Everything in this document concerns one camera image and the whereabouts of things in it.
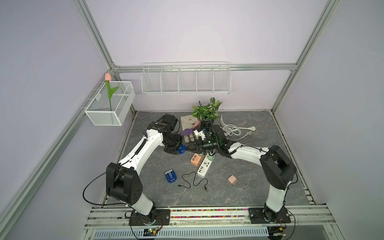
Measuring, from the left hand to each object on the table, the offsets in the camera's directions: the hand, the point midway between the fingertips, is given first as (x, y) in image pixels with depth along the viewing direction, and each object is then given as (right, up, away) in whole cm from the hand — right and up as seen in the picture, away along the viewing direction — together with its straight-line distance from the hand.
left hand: (184, 146), depth 81 cm
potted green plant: (+14, +20, +7) cm, 25 cm away
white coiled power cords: (+32, +7, +21) cm, 39 cm away
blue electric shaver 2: (-8, -17, +4) cm, 19 cm away
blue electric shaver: (-1, -1, -2) cm, 2 cm away
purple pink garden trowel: (0, +7, +27) cm, 28 cm away
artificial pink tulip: (-42, +30, +4) cm, 52 cm away
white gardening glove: (0, +14, +31) cm, 34 cm away
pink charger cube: (+27, -19, +3) cm, 33 cm away
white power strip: (+11, -13, +7) cm, 19 cm away
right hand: (+1, -1, -2) cm, 2 cm away
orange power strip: (+6, -10, +11) cm, 16 cm away
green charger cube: (+16, -8, +8) cm, 19 cm away
